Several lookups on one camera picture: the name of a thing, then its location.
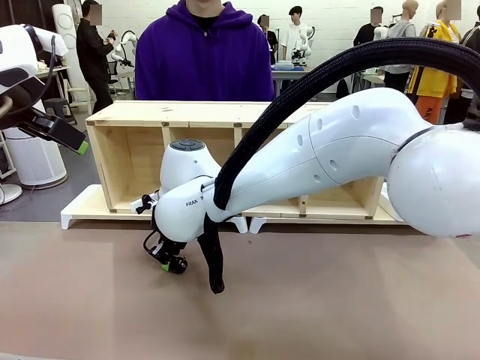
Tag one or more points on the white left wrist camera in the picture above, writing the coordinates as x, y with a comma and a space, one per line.
48, 37

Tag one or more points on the tall white tower air conditioner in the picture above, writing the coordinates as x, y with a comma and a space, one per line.
69, 22

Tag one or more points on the person in white shirt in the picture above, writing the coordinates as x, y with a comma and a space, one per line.
290, 35

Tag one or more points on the dark storage rack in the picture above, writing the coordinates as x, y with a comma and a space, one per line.
22, 11

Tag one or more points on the mannequin in grey hoodie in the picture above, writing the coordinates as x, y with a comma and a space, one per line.
403, 30

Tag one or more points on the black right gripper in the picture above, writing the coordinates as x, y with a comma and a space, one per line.
170, 247

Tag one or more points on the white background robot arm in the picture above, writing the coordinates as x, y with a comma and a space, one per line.
125, 47
380, 33
304, 45

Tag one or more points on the white side table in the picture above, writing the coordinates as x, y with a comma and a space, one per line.
56, 71

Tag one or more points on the black mesh office chair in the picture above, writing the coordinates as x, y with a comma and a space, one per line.
112, 73

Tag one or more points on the white cylindrical air purifier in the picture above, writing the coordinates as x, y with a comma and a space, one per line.
37, 165

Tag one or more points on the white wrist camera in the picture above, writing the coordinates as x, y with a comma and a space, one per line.
144, 202
48, 37

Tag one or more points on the person in black jacket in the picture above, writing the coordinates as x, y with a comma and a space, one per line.
93, 52

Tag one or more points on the mannequin in yellow jacket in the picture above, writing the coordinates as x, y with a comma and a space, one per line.
437, 80

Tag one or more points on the person in purple hoodie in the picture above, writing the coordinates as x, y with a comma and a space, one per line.
204, 60

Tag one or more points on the white round stand base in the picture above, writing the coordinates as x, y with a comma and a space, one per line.
9, 193

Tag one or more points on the blue flat box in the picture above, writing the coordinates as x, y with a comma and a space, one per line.
287, 65

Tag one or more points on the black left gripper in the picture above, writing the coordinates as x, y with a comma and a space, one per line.
17, 108

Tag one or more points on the grey plastic stool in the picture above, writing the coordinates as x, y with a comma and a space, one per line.
58, 107

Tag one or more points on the grey work table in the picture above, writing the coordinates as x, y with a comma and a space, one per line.
288, 74

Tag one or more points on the person in dark top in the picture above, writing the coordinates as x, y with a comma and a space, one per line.
270, 41

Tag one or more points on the mannequin in dark striped jacket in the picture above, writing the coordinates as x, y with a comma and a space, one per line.
470, 39

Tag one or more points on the white step stool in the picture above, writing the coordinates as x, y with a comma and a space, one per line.
79, 99

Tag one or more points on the person in black sweater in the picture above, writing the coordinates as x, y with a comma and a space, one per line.
365, 35

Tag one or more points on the long wooden open shelf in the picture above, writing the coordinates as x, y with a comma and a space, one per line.
142, 112

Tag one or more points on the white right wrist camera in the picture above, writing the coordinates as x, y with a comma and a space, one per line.
144, 202

